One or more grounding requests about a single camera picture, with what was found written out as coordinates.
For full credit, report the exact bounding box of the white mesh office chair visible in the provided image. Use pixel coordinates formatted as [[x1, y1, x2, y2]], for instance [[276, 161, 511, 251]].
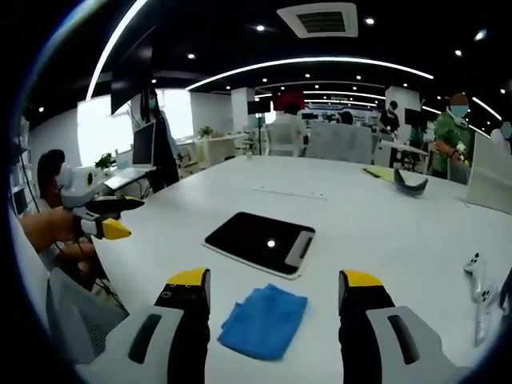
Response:
[[265, 121, 306, 157]]

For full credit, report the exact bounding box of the blue cleaning cloth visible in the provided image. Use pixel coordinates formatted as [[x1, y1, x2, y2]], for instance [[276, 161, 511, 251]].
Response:
[[217, 282, 309, 361]]

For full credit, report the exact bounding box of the white game controller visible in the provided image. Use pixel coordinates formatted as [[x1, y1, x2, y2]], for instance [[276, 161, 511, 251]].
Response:
[[462, 251, 499, 347]]

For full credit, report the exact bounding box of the grey partition screen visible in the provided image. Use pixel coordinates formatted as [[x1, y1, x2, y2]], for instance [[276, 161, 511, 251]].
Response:
[[305, 120, 377, 165]]

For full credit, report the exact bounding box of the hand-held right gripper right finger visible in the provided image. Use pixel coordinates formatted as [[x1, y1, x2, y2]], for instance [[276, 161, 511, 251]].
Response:
[[338, 269, 477, 384]]

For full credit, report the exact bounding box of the ceiling air vent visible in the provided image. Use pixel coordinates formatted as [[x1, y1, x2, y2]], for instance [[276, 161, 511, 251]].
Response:
[[276, 2, 358, 39]]

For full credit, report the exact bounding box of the computer monitor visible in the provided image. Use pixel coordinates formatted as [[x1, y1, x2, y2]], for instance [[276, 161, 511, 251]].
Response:
[[131, 120, 157, 167]]

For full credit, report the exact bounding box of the open white laptop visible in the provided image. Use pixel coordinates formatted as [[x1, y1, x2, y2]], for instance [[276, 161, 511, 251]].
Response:
[[102, 166, 157, 190]]

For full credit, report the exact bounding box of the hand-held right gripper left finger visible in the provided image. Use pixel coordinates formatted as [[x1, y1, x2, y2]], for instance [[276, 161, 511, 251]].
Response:
[[75, 266, 212, 384]]

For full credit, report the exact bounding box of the black tablet with white frame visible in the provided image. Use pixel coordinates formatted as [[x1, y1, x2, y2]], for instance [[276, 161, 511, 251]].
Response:
[[202, 210, 317, 280]]

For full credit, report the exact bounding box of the green potted plant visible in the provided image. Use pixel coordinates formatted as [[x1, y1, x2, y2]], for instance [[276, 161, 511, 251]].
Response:
[[94, 152, 118, 170]]

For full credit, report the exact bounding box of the white desk divider panel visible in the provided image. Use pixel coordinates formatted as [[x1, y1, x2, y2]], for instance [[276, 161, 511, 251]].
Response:
[[459, 131, 512, 217]]

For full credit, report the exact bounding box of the white table cable cover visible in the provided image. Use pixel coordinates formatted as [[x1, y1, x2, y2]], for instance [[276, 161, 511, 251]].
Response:
[[253, 184, 329, 201]]

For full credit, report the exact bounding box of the grey office chair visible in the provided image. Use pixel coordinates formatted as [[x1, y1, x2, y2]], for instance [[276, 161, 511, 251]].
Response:
[[44, 266, 130, 366]]

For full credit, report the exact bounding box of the dark curved headset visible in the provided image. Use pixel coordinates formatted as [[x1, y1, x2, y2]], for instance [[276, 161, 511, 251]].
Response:
[[392, 166, 430, 198]]

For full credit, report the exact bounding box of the yellow paper sheet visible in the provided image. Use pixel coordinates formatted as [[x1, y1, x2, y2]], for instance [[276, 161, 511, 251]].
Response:
[[362, 165, 398, 183]]

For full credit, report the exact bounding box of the person's left hand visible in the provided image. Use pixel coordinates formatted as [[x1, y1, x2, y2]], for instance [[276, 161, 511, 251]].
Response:
[[19, 206, 86, 254]]

